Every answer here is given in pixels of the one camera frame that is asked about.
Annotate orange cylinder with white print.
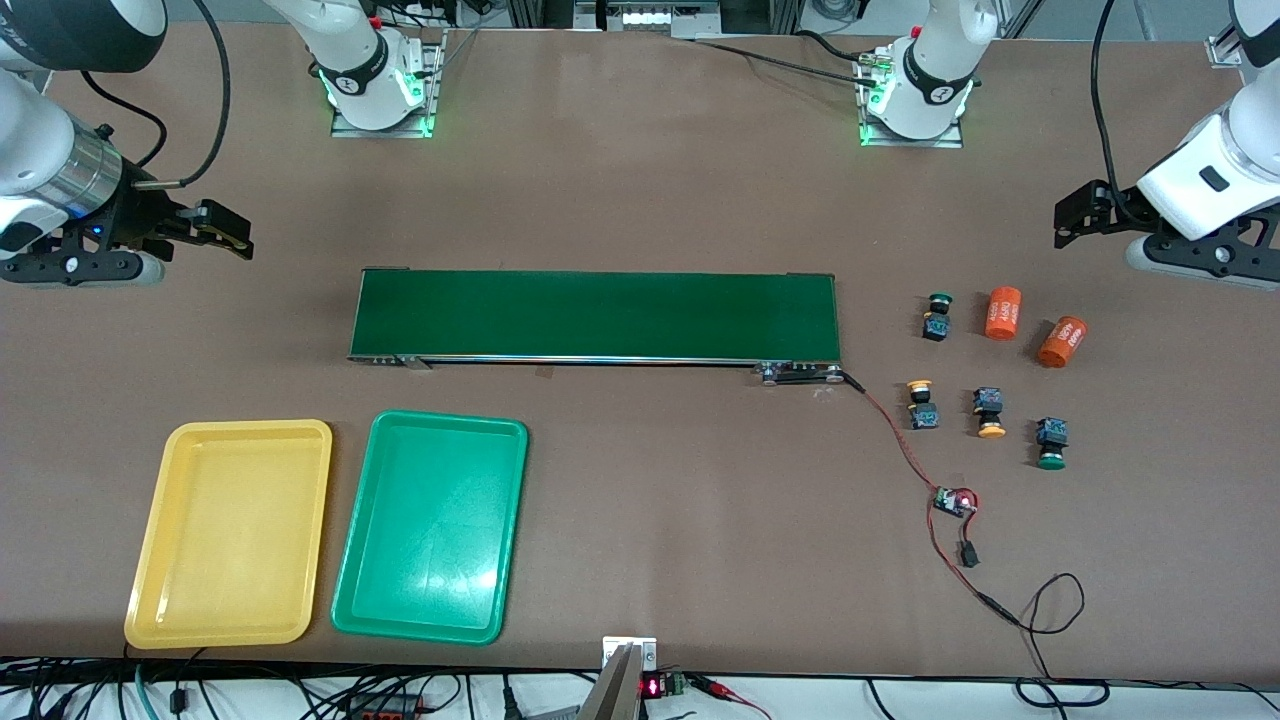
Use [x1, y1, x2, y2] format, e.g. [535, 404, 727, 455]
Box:
[1037, 316, 1089, 370]
[983, 286, 1023, 342]

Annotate yellow mushroom push button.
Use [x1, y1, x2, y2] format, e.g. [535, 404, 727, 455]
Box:
[972, 386, 1007, 441]
[906, 379, 941, 432]

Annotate yellow plastic tray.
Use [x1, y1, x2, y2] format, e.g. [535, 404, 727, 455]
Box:
[123, 418, 334, 651]

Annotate green plastic tray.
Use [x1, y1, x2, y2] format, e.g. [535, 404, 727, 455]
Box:
[330, 409, 530, 647]

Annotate green conveyor belt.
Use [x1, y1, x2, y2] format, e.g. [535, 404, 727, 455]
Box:
[347, 268, 846, 386]

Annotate white lit panel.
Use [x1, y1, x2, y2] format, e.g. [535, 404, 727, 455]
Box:
[618, 5, 706, 31]

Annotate black box with orange parts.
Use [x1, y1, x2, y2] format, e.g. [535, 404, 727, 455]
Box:
[345, 693, 423, 719]

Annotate grey metal stand bar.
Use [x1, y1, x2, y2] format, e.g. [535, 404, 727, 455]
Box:
[578, 645, 643, 720]

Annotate red clip leads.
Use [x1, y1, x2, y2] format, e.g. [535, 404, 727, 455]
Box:
[690, 675, 773, 720]

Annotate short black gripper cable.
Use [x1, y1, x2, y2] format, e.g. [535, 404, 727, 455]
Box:
[78, 70, 169, 169]

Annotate long black gripper cable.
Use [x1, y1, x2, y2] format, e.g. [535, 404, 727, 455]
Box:
[133, 0, 233, 191]
[1090, 0, 1146, 229]

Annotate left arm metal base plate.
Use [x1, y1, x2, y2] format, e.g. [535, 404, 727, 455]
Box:
[858, 45, 966, 149]

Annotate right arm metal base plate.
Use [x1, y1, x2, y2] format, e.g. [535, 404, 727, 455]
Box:
[330, 28, 448, 139]

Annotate red black motor wire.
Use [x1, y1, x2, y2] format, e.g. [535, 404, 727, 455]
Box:
[840, 370, 949, 496]

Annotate black base cable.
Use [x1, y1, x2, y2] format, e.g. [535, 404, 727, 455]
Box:
[693, 38, 883, 86]
[795, 30, 876, 63]

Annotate aluminium equipment frame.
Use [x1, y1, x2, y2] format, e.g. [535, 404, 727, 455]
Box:
[505, 0, 801, 41]

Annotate thin black looped cable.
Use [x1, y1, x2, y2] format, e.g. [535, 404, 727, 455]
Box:
[1000, 572, 1111, 709]

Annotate red black power wire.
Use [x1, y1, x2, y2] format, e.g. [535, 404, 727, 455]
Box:
[928, 510, 1021, 629]

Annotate silver metal mounting bracket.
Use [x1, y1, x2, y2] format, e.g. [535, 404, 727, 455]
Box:
[602, 636, 658, 669]

